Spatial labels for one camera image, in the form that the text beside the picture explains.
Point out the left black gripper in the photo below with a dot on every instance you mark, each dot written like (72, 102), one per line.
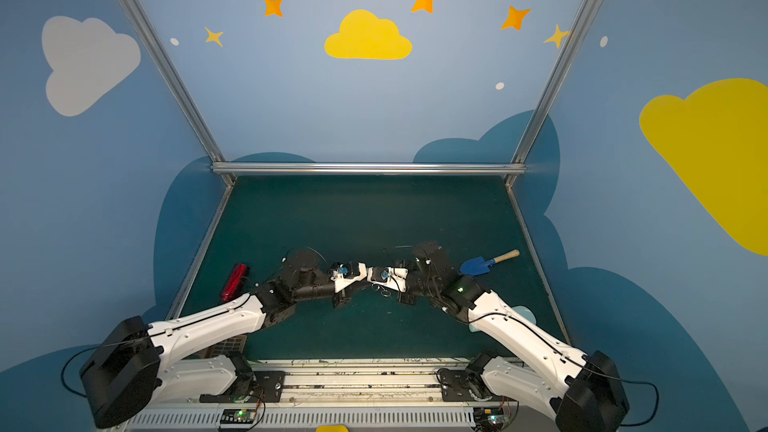
(345, 291)

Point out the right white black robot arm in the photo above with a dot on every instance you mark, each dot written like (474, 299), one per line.
(576, 390)

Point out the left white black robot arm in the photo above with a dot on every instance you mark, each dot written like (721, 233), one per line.
(123, 374)

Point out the blue toy shovel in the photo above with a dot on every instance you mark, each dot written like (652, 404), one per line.
(480, 266)

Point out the light blue spatula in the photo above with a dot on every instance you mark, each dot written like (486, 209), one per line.
(522, 311)

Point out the red cylindrical bottle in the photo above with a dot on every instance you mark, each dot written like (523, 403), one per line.
(234, 283)

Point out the brown slotted spatula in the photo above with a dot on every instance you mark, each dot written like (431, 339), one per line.
(235, 344)

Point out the yellow object bottom edge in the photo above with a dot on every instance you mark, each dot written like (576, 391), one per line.
(332, 428)

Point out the right green circuit board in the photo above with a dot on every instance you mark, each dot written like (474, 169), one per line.
(492, 419)

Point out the green circuit board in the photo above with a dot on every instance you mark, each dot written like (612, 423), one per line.
(238, 419)
(492, 419)

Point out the left green circuit board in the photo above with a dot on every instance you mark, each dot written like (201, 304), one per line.
(238, 419)

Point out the aluminium mounting rail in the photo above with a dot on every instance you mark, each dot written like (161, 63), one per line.
(395, 382)

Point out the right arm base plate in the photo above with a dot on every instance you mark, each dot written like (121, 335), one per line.
(465, 386)

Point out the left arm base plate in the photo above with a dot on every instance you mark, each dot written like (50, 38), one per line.
(257, 386)

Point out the white slotted cable duct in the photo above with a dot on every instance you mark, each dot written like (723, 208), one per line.
(280, 418)

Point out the right side frame bar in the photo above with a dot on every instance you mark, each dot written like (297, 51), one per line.
(536, 260)

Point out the back aluminium frame bar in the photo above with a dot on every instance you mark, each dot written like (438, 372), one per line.
(278, 168)

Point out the left side frame bar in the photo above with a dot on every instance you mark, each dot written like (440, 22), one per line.
(182, 295)

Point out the left aluminium frame post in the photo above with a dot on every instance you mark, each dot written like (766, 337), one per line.
(151, 40)

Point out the aluminium frame post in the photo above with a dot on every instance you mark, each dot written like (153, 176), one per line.
(583, 20)
(151, 40)

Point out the right aluminium frame post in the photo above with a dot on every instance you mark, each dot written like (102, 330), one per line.
(583, 20)

